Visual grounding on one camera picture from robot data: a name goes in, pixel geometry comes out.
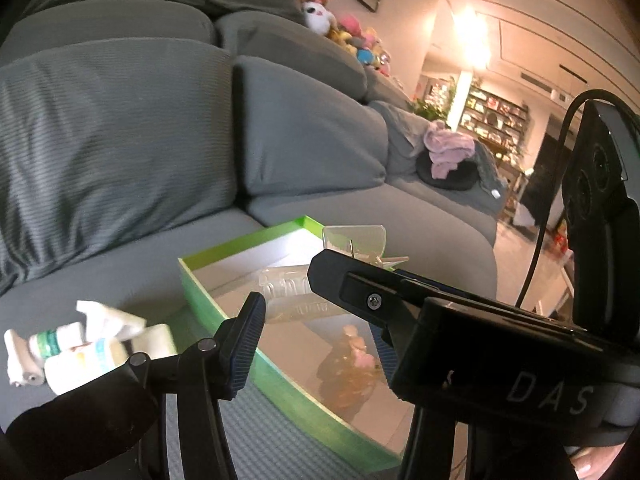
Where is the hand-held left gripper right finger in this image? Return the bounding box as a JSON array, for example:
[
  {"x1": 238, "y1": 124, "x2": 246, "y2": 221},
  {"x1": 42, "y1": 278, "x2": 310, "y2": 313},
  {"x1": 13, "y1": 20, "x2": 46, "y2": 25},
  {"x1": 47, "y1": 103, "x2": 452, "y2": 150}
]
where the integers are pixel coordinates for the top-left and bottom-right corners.
[{"x1": 367, "y1": 321, "x2": 476, "y2": 480}]

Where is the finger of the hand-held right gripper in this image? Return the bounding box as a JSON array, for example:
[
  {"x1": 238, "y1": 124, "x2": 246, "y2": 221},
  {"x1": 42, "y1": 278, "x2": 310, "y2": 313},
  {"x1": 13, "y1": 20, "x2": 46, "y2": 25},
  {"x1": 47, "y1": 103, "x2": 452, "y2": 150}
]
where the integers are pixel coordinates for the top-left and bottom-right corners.
[
  {"x1": 307, "y1": 249, "x2": 436, "y2": 328},
  {"x1": 395, "y1": 268, "x2": 501, "y2": 307}
]

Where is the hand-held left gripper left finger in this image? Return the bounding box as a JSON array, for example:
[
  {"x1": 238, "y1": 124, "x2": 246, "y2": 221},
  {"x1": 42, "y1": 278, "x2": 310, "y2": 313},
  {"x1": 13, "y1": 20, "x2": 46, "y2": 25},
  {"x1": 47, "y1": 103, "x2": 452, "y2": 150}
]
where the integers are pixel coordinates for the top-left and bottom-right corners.
[{"x1": 127, "y1": 291, "x2": 266, "y2": 480}]

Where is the green cardboard box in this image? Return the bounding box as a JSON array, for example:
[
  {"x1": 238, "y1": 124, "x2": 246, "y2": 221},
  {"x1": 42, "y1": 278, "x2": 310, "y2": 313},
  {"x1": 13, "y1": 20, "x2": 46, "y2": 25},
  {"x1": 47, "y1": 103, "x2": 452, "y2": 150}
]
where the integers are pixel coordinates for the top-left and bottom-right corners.
[{"x1": 178, "y1": 215, "x2": 401, "y2": 473}]

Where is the clear plastic cup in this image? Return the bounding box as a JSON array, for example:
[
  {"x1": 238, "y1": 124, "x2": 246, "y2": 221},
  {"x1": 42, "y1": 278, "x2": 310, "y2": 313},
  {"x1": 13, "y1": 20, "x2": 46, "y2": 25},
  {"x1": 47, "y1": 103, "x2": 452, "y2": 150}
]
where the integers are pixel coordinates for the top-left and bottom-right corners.
[{"x1": 322, "y1": 225, "x2": 410, "y2": 270}]

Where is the white bottle with green label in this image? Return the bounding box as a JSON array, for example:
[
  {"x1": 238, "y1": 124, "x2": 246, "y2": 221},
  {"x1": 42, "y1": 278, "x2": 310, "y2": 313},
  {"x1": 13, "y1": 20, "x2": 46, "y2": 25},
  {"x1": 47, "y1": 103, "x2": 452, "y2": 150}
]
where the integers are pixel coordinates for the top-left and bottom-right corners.
[{"x1": 27, "y1": 322, "x2": 88, "y2": 361}]

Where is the person's right hand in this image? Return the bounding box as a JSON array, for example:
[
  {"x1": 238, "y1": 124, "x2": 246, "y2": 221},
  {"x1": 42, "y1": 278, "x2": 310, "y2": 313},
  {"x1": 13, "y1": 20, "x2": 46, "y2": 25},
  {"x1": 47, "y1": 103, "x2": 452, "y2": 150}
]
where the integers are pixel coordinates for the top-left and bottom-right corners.
[{"x1": 567, "y1": 447, "x2": 633, "y2": 480}]

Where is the small brown doll figure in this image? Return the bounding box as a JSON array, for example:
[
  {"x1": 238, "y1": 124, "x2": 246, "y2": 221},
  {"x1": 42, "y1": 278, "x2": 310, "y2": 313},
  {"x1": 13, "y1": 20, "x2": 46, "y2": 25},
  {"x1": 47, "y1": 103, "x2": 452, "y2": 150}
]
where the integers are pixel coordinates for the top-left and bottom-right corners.
[{"x1": 317, "y1": 325, "x2": 386, "y2": 411}]

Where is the grey sofa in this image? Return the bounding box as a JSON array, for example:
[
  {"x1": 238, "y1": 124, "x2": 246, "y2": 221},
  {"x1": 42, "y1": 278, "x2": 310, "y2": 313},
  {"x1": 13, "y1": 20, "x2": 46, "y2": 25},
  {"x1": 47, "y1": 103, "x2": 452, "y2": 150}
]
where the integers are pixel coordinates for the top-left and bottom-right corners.
[{"x1": 0, "y1": 0, "x2": 511, "y2": 480}]

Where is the clear plastic bottle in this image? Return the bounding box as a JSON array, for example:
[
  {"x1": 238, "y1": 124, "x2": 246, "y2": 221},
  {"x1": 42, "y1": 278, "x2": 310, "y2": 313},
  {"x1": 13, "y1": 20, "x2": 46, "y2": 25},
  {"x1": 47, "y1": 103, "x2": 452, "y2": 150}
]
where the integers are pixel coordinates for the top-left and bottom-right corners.
[{"x1": 257, "y1": 265, "x2": 321, "y2": 311}]

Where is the white side table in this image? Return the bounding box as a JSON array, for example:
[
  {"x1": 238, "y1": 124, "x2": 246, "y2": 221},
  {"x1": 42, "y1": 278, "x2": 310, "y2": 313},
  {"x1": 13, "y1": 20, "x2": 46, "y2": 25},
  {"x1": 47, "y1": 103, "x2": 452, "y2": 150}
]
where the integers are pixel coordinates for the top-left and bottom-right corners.
[{"x1": 530, "y1": 250, "x2": 576, "y2": 318}]

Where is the black round cushion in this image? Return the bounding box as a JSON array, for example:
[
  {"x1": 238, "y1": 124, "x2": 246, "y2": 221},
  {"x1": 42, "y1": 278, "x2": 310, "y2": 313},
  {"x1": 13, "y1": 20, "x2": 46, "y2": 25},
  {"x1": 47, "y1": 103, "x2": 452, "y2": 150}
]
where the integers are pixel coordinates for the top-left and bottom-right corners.
[{"x1": 417, "y1": 152, "x2": 483, "y2": 192}]

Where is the pink blanket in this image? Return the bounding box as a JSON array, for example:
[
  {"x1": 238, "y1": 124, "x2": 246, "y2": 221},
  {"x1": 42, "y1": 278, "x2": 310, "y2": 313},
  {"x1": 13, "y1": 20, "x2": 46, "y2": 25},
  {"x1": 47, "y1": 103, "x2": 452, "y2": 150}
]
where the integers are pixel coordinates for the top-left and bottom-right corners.
[{"x1": 424, "y1": 120, "x2": 477, "y2": 180}]

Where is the crumpled white tissue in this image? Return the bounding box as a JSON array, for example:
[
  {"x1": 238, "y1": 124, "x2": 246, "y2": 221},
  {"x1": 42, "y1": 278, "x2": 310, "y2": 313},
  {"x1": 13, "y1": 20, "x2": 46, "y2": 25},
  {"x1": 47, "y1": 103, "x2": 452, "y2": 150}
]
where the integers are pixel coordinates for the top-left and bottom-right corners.
[{"x1": 75, "y1": 300, "x2": 147, "y2": 343}]

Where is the grey blanket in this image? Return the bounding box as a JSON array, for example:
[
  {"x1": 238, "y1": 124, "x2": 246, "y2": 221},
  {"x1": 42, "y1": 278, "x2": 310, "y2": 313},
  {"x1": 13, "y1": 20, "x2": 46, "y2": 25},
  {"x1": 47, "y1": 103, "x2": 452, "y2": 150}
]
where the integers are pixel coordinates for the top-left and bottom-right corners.
[{"x1": 370, "y1": 100, "x2": 508, "y2": 201}]

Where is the white bottle with colourful label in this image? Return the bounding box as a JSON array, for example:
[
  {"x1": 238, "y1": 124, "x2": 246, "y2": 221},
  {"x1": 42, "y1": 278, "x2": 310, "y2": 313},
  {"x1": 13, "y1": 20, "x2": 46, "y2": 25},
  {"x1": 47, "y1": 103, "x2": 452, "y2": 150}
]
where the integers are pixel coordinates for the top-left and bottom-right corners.
[{"x1": 44, "y1": 337, "x2": 131, "y2": 396}]

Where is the grey sofa cushion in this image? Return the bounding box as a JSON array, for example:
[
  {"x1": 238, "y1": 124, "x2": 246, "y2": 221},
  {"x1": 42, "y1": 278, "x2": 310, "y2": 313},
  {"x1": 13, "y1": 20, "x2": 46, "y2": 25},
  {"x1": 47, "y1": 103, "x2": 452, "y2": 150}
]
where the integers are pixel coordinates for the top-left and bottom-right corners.
[
  {"x1": 232, "y1": 55, "x2": 391, "y2": 198},
  {"x1": 0, "y1": 37, "x2": 238, "y2": 296}
]

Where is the green houseplant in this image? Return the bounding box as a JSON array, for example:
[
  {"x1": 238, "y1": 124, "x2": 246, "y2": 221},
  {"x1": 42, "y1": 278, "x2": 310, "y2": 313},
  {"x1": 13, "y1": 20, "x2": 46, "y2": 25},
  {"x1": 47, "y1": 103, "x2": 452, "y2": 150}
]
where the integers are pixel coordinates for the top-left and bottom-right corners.
[{"x1": 412, "y1": 77, "x2": 458, "y2": 122}]

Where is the dark bookshelf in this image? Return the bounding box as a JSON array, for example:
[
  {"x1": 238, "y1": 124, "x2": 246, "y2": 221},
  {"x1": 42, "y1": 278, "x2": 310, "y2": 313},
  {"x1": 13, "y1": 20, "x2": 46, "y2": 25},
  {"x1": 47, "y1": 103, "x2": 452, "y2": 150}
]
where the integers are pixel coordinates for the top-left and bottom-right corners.
[{"x1": 457, "y1": 85, "x2": 531, "y2": 161}]

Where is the pile of plush toys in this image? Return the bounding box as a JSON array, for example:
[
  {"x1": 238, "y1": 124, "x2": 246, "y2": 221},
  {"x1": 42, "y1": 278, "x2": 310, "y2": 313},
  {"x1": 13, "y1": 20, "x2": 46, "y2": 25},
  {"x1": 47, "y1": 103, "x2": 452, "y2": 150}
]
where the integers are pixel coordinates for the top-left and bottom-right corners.
[{"x1": 299, "y1": 0, "x2": 393, "y2": 78}]

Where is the black cable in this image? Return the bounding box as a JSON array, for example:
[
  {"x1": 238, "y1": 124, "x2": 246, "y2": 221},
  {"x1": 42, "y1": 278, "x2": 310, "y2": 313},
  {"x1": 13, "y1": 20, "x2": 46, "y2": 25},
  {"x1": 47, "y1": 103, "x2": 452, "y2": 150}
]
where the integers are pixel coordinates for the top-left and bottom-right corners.
[{"x1": 515, "y1": 89, "x2": 616, "y2": 308}]

